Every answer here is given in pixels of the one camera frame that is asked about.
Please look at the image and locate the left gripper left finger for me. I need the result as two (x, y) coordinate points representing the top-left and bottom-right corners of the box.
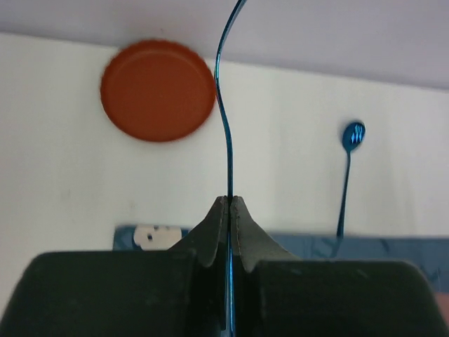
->
(1, 197), (228, 336)

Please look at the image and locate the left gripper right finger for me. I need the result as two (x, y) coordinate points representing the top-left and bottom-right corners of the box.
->
(229, 197), (448, 336)

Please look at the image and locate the blue metallic fork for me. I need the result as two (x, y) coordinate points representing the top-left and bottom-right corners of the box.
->
(213, 0), (246, 336)

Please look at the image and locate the blue lettered placemat cloth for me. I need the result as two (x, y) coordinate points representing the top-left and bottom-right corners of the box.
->
(113, 225), (448, 293)

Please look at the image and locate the blue metallic spoon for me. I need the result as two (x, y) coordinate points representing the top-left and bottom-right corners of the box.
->
(336, 121), (366, 237)

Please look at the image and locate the orange-red plate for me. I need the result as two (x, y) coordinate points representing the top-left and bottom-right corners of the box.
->
(100, 39), (215, 143)

